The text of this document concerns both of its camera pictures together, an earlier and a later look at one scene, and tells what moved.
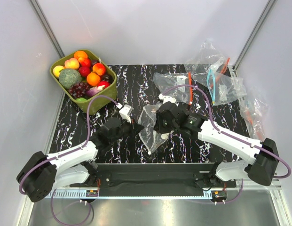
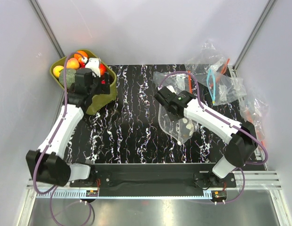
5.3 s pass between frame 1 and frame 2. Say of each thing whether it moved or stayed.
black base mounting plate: stayed
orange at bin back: stayed
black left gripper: moved
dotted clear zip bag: moved
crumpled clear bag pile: stayed
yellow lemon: stayed
